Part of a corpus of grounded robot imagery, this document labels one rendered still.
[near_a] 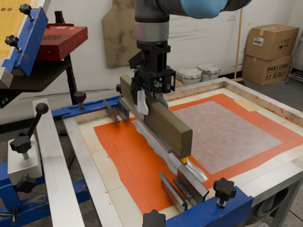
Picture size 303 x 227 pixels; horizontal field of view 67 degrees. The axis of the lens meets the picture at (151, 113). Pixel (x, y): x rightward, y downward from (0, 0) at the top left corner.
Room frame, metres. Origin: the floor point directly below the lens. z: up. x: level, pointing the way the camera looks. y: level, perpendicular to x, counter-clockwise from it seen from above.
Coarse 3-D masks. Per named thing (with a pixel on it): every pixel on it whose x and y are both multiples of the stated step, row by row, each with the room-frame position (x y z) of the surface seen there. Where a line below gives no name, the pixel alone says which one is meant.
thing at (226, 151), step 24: (240, 120) 0.72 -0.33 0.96; (264, 120) 0.72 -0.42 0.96; (192, 144) 0.58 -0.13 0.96; (216, 144) 0.58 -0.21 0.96; (240, 144) 0.58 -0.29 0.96; (264, 144) 0.58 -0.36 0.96; (288, 144) 0.58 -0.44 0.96; (120, 168) 0.47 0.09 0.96; (144, 168) 0.47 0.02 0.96; (168, 168) 0.47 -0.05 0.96; (216, 168) 0.47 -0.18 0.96; (240, 168) 0.47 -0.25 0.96; (144, 192) 0.39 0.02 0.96
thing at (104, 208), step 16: (224, 80) 1.03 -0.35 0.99; (176, 96) 0.90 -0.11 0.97; (256, 96) 0.86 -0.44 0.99; (96, 112) 0.73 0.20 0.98; (272, 112) 0.78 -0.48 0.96; (288, 112) 0.73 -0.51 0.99; (80, 144) 0.53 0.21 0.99; (80, 160) 0.46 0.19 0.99; (96, 176) 0.41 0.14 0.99; (272, 176) 0.41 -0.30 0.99; (288, 176) 0.41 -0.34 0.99; (96, 192) 0.36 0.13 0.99; (256, 192) 0.36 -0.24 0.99; (272, 192) 0.38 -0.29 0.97; (96, 208) 0.31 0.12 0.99; (112, 208) 0.31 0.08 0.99; (112, 224) 0.28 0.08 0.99
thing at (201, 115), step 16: (224, 96) 0.92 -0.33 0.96; (176, 112) 0.78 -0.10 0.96; (192, 112) 0.78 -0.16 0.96; (208, 112) 0.78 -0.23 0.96; (224, 112) 0.78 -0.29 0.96; (240, 112) 0.78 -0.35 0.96; (256, 112) 0.78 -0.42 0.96; (96, 128) 0.67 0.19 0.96; (112, 128) 0.67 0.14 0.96; (128, 128) 0.67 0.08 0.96; (192, 128) 0.67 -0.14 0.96; (208, 128) 0.67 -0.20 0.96; (112, 144) 0.58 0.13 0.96; (128, 144) 0.58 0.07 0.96; (144, 144) 0.58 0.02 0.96; (112, 160) 0.50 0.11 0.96
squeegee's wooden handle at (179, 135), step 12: (120, 84) 0.69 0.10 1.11; (156, 108) 0.48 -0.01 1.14; (156, 120) 0.48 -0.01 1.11; (168, 120) 0.43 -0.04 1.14; (180, 120) 0.43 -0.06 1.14; (168, 132) 0.43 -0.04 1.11; (180, 132) 0.39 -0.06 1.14; (192, 132) 0.39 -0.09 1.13; (180, 144) 0.38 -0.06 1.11; (180, 156) 0.38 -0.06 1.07
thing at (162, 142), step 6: (126, 102) 0.63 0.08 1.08; (132, 108) 0.60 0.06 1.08; (144, 120) 0.53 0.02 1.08; (144, 126) 0.51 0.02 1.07; (150, 126) 0.50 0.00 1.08; (150, 132) 0.48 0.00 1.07; (156, 132) 0.47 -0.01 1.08; (156, 138) 0.45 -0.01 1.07; (162, 138) 0.45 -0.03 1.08; (162, 144) 0.43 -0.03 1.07; (168, 144) 0.42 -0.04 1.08; (168, 150) 0.40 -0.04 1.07
